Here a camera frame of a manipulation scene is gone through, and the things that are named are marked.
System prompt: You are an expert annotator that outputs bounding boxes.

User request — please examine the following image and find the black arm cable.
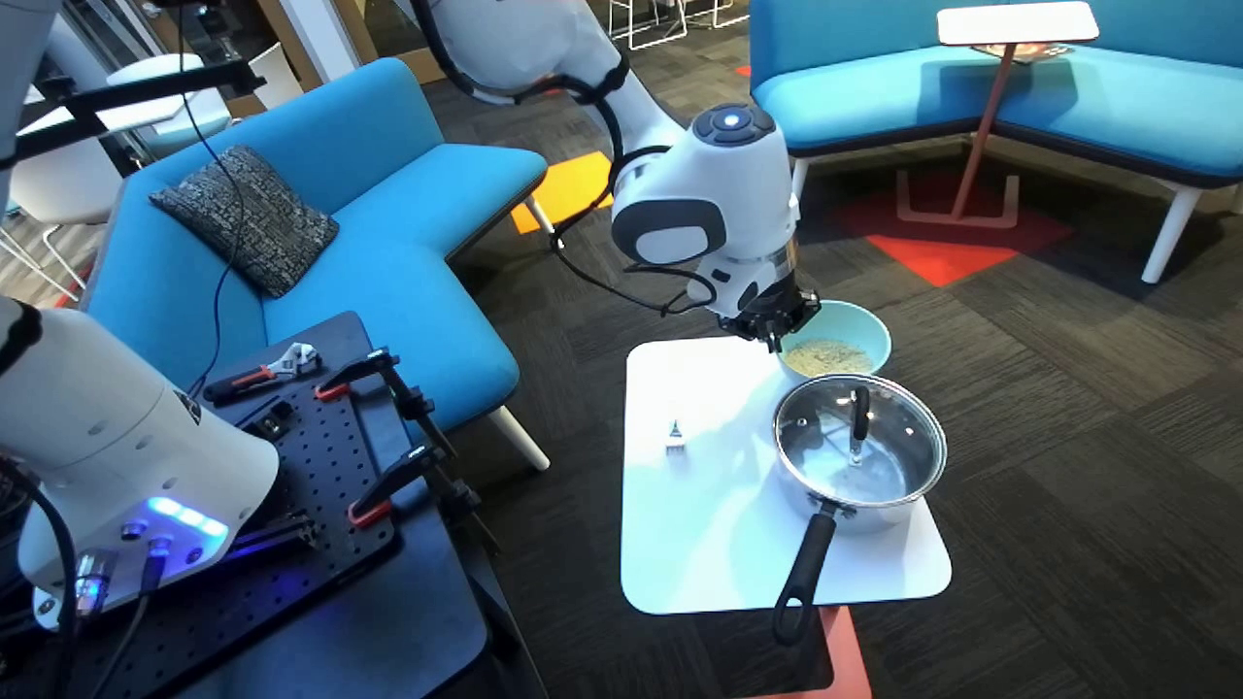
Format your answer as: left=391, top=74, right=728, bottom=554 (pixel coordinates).
left=406, top=0, right=721, bottom=321

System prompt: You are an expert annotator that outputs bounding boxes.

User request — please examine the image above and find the glass lid with black knob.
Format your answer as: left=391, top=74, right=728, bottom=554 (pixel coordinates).
left=774, top=374, right=951, bottom=513

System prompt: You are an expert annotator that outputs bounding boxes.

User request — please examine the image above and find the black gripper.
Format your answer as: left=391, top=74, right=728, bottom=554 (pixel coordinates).
left=736, top=279, right=822, bottom=356

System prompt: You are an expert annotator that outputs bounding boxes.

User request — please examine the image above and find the white side table orange stand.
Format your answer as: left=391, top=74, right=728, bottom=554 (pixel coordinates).
left=616, top=332, right=960, bottom=699

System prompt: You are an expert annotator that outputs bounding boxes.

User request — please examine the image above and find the black perforated mounting board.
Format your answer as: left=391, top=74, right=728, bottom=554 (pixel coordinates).
left=51, top=368, right=406, bottom=699

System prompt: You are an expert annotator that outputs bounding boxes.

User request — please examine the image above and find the blue curved sofa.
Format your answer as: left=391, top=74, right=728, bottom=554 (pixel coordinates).
left=82, top=56, right=572, bottom=477

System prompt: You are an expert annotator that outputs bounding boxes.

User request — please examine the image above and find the grey patterned cushion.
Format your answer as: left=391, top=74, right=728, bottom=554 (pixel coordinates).
left=148, top=145, right=340, bottom=305

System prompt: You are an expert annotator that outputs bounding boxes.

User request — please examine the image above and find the clamp with silver head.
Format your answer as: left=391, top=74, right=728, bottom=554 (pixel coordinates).
left=203, top=338, right=327, bottom=408

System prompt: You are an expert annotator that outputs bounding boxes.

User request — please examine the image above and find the teal bowl with rice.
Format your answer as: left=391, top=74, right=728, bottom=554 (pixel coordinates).
left=776, top=296, right=898, bottom=387

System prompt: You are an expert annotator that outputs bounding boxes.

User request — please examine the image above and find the steel pan with black handle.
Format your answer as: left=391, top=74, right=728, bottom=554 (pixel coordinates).
left=767, top=384, right=951, bottom=648

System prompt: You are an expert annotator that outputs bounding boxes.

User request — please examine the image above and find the dark robot mounting table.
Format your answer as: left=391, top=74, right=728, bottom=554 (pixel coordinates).
left=0, top=308, right=493, bottom=699

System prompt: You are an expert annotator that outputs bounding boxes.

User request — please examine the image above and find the small white table red stand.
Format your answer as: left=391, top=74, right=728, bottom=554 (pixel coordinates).
left=893, top=0, right=1103, bottom=232

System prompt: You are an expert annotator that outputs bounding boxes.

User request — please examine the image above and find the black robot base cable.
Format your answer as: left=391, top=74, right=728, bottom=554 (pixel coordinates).
left=0, top=451, right=90, bottom=699

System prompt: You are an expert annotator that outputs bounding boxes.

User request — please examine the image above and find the thin black hanging cable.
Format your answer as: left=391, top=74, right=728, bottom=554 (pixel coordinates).
left=157, top=0, right=255, bottom=400

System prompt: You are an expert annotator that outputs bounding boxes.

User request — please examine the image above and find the white wire chair frame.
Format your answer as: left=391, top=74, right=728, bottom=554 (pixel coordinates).
left=600, top=0, right=754, bottom=56

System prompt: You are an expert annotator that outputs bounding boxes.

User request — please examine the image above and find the blue corner sofa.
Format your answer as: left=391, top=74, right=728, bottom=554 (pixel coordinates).
left=745, top=0, right=1243, bottom=286

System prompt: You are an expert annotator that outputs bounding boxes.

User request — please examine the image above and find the black camera boom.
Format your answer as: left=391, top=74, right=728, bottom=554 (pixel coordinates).
left=0, top=56, right=273, bottom=173

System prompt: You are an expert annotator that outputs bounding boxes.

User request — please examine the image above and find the black tripod stand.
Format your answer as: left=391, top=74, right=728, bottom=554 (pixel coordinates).
left=381, top=364, right=556, bottom=699

